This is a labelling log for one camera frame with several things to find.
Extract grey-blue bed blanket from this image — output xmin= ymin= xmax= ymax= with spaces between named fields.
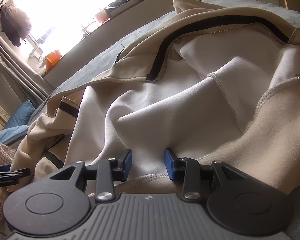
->
xmin=27 ymin=0 xmax=300 ymax=128

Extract bright window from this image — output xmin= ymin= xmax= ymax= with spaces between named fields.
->
xmin=0 ymin=0 xmax=143 ymax=63

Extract flat cardboard tray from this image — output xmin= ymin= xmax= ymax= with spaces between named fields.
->
xmin=104 ymin=0 xmax=143 ymax=18

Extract pink pot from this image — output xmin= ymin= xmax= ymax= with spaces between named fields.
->
xmin=95 ymin=9 xmax=110 ymax=22

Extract light blue pillow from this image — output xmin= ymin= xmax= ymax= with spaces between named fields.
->
xmin=0 ymin=125 xmax=29 ymax=146

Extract grey curtain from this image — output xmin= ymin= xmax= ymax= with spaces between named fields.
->
xmin=0 ymin=22 xmax=54 ymax=100

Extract white plastic bag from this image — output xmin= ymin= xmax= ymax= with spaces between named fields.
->
xmin=35 ymin=60 xmax=47 ymax=77

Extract hanging dark clothes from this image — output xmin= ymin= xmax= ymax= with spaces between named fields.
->
xmin=0 ymin=1 xmax=32 ymax=47

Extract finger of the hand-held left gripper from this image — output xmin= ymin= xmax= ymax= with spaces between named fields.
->
xmin=0 ymin=164 xmax=31 ymax=188

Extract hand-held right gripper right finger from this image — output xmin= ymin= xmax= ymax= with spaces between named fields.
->
xmin=164 ymin=148 xmax=243 ymax=202

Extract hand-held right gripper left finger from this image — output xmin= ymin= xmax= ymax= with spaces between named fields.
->
xmin=50 ymin=149 xmax=133 ymax=203

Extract orange bag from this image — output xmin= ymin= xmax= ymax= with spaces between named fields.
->
xmin=44 ymin=50 xmax=62 ymax=72

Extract pink checked blanket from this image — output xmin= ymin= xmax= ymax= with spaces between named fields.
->
xmin=0 ymin=136 xmax=15 ymax=200

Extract beige zip jacket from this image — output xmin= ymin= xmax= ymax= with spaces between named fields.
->
xmin=0 ymin=0 xmax=300 ymax=205

